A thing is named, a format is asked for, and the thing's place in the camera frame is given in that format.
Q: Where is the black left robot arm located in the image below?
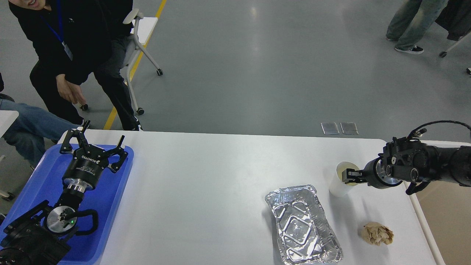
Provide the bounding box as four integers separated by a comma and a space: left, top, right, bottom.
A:
1, 129, 134, 265

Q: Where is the left floor plate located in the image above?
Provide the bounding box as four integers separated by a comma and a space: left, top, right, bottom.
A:
321, 122, 340, 135

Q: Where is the person in grey trousers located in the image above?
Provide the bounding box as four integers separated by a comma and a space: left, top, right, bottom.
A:
386, 0, 448, 55

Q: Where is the white paper cup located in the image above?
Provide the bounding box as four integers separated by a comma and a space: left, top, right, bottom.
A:
329, 161, 360, 197

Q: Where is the beige plastic bin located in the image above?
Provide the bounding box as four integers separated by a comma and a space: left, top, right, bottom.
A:
404, 140, 471, 265

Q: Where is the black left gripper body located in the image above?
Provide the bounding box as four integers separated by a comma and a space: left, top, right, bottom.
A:
61, 144, 114, 191

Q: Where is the chair with dark jacket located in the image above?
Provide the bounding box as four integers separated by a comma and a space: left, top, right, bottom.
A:
435, 0, 471, 58

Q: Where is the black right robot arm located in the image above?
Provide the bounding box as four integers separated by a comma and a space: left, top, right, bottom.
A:
340, 124, 471, 195

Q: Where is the crumpled brown paper ball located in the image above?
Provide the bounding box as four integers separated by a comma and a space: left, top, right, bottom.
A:
361, 222, 394, 245

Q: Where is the aluminium foil tray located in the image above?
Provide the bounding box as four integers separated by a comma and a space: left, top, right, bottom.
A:
265, 184, 343, 265

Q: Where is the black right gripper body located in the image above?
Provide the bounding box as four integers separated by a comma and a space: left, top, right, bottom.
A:
363, 158, 403, 189

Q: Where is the white side table corner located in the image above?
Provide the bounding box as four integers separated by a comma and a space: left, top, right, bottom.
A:
0, 110, 19, 137

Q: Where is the white office chair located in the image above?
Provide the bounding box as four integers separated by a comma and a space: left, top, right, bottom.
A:
79, 8, 163, 116

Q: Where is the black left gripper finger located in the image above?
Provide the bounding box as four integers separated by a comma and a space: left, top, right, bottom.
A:
59, 120, 91, 157
96, 135, 128, 174

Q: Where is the person in black clothes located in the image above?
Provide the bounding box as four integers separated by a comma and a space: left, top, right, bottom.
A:
8, 0, 142, 131

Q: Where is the right floor plate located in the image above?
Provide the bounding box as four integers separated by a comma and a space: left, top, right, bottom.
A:
340, 122, 359, 135

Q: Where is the floor plate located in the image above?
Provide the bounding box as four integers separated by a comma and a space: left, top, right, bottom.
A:
340, 122, 359, 135
321, 122, 340, 135

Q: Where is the person in blue jeans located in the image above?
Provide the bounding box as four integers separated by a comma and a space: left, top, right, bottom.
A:
0, 94, 87, 170

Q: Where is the blue plastic tray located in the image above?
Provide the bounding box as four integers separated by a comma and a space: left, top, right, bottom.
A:
1, 144, 134, 265

